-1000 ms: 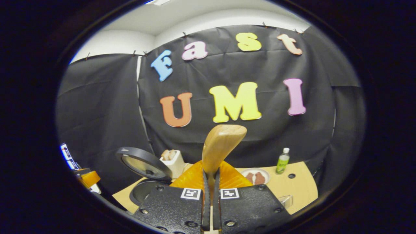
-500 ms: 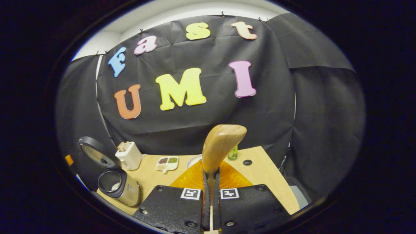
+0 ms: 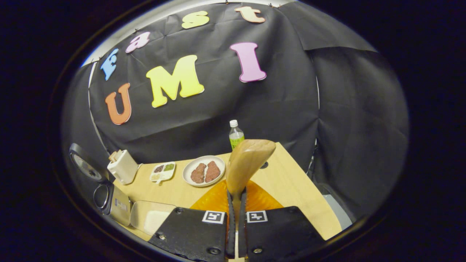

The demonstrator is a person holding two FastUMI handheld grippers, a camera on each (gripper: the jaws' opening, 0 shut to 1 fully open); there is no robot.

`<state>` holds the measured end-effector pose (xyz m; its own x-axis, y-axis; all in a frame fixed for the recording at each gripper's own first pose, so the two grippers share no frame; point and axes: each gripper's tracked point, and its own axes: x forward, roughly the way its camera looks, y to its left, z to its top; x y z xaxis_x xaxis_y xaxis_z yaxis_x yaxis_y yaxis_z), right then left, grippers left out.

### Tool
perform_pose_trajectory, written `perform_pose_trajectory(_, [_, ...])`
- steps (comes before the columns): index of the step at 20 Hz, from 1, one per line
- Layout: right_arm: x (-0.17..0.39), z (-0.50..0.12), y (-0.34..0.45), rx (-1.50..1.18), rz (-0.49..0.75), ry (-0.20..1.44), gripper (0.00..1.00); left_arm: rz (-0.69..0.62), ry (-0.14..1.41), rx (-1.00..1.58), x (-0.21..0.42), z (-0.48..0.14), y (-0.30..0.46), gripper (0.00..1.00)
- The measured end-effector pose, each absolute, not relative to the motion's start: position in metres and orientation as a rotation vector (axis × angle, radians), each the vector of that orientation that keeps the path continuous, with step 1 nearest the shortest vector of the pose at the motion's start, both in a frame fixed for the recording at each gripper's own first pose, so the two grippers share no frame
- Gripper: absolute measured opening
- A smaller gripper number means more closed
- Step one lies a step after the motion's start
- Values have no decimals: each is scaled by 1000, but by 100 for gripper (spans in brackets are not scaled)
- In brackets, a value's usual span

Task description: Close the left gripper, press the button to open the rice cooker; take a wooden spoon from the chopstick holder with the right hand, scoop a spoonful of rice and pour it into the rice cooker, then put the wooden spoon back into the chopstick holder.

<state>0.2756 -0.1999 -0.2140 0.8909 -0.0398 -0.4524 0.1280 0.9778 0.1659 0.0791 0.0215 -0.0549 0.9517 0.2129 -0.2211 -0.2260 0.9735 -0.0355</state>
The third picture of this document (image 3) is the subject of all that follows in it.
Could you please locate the black backdrop cloth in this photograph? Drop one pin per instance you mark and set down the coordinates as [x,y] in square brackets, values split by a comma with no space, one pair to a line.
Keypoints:
[284,109]

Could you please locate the cream rice box clear lid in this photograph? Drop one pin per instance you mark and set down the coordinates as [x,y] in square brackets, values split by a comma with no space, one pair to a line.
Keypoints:
[153,218]

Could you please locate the round white plate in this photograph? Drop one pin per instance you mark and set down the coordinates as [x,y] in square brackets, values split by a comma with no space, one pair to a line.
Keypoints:
[204,159]

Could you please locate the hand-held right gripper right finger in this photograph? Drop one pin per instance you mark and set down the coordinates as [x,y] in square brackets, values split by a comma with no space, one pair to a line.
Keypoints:
[276,233]

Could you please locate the white divided bean dish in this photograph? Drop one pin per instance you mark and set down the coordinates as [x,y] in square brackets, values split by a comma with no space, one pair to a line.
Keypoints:
[162,172]

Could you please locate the wooden spoon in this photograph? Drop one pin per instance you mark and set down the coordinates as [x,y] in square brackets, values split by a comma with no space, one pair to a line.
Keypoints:
[247,160]

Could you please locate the green label drink bottle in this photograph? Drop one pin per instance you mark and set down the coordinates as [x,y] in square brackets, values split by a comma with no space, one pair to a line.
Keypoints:
[236,138]

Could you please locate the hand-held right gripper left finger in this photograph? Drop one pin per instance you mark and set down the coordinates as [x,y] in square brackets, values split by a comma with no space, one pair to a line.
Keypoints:
[196,233]

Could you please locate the brown meat piece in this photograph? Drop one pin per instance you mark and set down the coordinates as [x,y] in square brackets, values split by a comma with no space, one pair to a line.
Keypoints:
[213,171]
[198,173]

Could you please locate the toast slice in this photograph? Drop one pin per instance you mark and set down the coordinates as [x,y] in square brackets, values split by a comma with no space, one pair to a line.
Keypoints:
[112,158]
[117,154]

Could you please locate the dark grey rice cooker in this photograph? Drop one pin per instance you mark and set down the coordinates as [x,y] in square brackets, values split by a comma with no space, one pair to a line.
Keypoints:
[116,203]

